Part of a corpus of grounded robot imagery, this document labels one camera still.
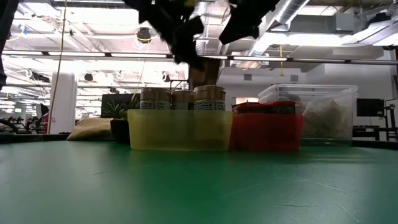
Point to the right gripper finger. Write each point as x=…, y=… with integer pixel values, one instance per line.
x=239, y=31

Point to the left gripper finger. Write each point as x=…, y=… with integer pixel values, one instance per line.
x=189, y=49

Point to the brown spice packet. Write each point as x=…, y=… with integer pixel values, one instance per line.
x=208, y=74

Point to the cream-lidded cylindrical spice jar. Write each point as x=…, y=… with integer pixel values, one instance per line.
x=155, y=98
x=183, y=99
x=210, y=96

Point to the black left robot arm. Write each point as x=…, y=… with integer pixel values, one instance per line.
x=6, y=37

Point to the small yellow tag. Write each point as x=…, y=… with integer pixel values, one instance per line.
x=190, y=2

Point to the black ceiling dome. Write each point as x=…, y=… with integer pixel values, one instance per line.
x=144, y=35

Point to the yellow translucent plastic bin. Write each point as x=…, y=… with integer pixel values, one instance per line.
x=180, y=130

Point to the overhead light bar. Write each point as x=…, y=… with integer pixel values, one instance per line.
x=77, y=54

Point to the red plastic bin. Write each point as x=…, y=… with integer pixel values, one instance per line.
x=265, y=133

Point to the succulent plant in black pot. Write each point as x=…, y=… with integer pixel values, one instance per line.
x=119, y=130

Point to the clear plastic storage box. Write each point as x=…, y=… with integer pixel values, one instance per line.
x=329, y=93

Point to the white crumpled cloth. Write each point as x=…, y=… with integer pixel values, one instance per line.
x=326, y=118

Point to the yellow cloth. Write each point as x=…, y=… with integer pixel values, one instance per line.
x=90, y=129

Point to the white building column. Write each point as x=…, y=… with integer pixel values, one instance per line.
x=63, y=102

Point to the black monitor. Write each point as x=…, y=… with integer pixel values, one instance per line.
x=370, y=107

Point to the person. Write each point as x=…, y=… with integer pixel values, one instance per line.
x=45, y=121

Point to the black equipment stand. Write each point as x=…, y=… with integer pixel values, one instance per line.
x=390, y=121

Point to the black background machines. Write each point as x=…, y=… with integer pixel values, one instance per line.
x=18, y=126

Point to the silver ventilation duct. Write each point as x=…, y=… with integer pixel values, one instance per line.
x=289, y=12

